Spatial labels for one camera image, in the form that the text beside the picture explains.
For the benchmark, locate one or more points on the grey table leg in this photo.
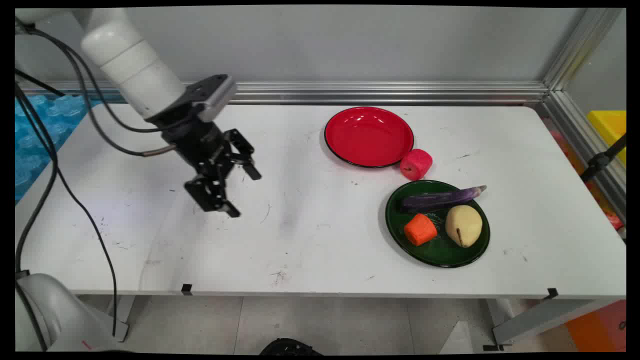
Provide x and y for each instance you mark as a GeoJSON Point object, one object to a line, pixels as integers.
{"type": "Point", "coordinates": [121, 317]}
{"type": "Point", "coordinates": [540, 320]}

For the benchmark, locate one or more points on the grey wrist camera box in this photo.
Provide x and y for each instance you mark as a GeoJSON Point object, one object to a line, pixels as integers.
{"type": "Point", "coordinates": [217, 97]}

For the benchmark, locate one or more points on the side aluminium frame rail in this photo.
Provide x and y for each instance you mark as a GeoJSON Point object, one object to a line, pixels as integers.
{"type": "Point", "coordinates": [582, 142]}

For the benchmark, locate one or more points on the purple eggplant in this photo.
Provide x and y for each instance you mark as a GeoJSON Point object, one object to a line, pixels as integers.
{"type": "Point", "coordinates": [440, 199]}

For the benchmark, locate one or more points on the black stand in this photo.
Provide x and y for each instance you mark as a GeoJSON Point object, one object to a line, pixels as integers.
{"type": "Point", "coordinates": [600, 161]}

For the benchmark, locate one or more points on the yellow box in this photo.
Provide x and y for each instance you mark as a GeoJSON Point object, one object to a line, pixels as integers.
{"type": "Point", "coordinates": [610, 127]}

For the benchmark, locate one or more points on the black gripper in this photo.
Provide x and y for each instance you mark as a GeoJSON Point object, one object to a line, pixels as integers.
{"type": "Point", "coordinates": [197, 140]}

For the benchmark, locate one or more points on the orange box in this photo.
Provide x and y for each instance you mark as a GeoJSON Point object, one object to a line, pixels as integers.
{"type": "Point", "coordinates": [597, 327]}

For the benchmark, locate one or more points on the small black table clip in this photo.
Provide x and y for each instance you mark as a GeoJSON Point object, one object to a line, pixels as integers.
{"type": "Point", "coordinates": [552, 293]}
{"type": "Point", "coordinates": [186, 289]}

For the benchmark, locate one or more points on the black round floor object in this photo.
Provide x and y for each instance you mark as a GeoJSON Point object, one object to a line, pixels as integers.
{"type": "Point", "coordinates": [290, 347]}

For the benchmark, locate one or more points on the red plate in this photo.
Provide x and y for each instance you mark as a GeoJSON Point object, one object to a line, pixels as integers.
{"type": "Point", "coordinates": [368, 136]}

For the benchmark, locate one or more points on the orange carrot piece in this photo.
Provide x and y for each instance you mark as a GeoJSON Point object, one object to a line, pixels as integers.
{"type": "Point", "coordinates": [420, 230]}

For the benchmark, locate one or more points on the red apple piece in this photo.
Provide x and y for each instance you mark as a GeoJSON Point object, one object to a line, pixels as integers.
{"type": "Point", "coordinates": [416, 164]}

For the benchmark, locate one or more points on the dark green plate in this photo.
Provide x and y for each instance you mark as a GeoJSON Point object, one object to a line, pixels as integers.
{"type": "Point", "coordinates": [440, 252]}

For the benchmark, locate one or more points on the aluminium frame corner post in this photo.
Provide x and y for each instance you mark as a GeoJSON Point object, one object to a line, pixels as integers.
{"type": "Point", "coordinates": [582, 47]}

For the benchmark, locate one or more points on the pale yellow pear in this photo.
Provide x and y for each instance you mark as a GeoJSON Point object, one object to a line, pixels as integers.
{"type": "Point", "coordinates": [464, 225]}

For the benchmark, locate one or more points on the horizontal aluminium frame rail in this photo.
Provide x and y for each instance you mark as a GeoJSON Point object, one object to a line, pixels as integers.
{"type": "Point", "coordinates": [350, 92]}

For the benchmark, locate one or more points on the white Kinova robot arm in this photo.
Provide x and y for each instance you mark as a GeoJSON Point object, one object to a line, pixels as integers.
{"type": "Point", "coordinates": [132, 70]}

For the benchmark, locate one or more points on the blue bubble mat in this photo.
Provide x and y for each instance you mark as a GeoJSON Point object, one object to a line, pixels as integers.
{"type": "Point", "coordinates": [37, 135]}

